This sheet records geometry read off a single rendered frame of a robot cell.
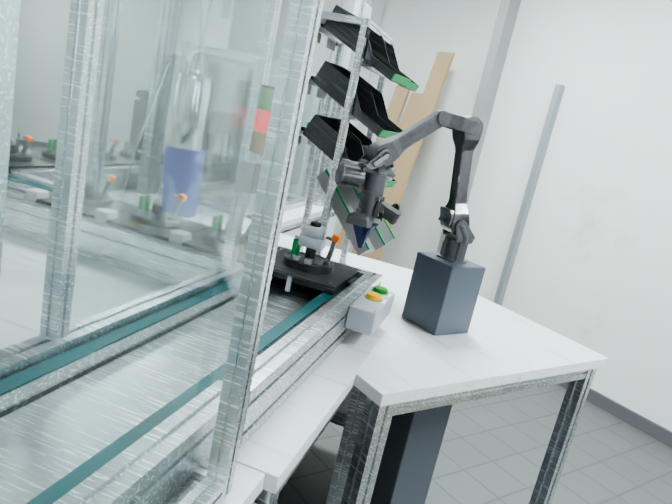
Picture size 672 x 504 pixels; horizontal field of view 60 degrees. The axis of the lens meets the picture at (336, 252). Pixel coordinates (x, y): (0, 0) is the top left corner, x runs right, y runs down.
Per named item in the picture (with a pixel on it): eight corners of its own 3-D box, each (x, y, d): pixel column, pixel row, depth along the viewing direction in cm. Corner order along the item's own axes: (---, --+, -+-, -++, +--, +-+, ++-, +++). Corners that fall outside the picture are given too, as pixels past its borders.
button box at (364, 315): (390, 313, 157) (395, 292, 155) (371, 336, 137) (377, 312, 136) (365, 306, 159) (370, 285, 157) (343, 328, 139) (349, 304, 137)
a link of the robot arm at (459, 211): (471, 115, 157) (450, 114, 155) (485, 117, 150) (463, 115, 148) (456, 230, 166) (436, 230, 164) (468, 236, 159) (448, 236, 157)
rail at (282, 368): (375, 306, 174) (383, 271, 171) (240, 448, 90) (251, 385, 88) (358, 300, 175) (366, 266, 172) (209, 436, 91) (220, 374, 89)
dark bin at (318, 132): (383, 189, 183) (397, 171, 181) (366, 190, 172) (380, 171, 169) (322, 136, 191) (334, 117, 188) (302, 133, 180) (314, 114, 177)
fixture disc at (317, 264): (339, 267, 165) (340, 261, 164) (323, 278, 151) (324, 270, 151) (294, 255, 168) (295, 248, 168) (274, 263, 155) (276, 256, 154)
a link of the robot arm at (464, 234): (458, 237, 167) (464, 216, 166) (474, 246, 159) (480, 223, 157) (438, 234, 165) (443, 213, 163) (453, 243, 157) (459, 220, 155)
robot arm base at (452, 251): (467, 263, 163) (473, 242, 162) (452, 262, 159) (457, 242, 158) (449, 255, 169) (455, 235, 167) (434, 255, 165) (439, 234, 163)
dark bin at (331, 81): (394, 139, 180) (408, 120, 177) (378, 137, 168) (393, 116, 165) (332, 87, 188) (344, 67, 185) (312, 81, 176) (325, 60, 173)
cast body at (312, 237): (324, 248, 160) (329, 224, 158) (319, 251, 156) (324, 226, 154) (296, 240, 162) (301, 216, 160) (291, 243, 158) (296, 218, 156)
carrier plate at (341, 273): (358, 275, 168) (360, 268, 168) (333, 294, 146) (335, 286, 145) (284, 254, 175) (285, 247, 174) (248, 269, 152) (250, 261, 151)
